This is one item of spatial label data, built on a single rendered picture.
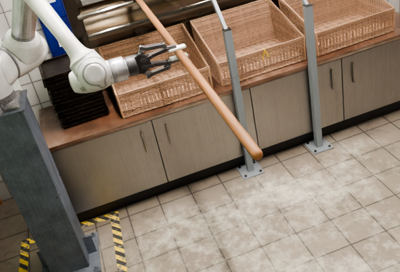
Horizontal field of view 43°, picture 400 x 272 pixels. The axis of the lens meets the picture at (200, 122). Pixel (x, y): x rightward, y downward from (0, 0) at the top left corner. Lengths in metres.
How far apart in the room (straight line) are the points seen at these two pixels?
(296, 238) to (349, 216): 0.32
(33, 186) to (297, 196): 1.44
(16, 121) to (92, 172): 0.74
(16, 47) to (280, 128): 1.64
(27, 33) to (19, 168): 0.62
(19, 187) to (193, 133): 1.03
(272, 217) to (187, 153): 0.62
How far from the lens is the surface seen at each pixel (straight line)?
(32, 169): 2.48
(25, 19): 2.27
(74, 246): 2.77
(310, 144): 3.34
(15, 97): 2.39
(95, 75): 1.66
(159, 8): 3.18
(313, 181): 3.05
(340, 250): 2.66
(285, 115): 3.14
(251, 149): 1.28
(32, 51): 2.37
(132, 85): 3.18
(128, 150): 2.90
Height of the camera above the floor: 1.94
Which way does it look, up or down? 31 degrees down
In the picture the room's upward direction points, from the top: 12 degrees counter-clockwise
